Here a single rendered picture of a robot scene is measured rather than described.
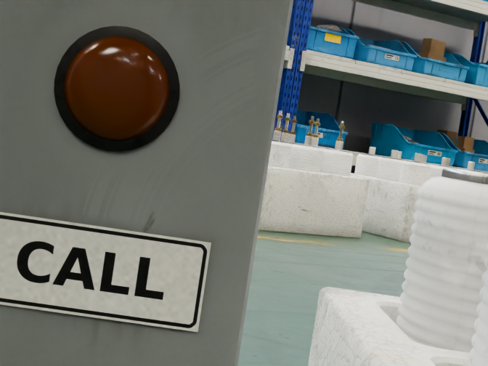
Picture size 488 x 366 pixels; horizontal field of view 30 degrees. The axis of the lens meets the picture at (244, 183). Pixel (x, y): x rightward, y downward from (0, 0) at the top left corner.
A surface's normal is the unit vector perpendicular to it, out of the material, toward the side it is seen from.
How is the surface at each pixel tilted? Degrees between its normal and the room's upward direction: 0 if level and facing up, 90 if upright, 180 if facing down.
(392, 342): 0
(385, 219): 90
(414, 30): 90
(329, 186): 90
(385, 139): 93
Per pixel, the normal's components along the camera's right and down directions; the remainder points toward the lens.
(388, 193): -0.85, -0.10
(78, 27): 0.04, 0.06
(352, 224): 0.56, 0.13
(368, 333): 0.15, -0.99
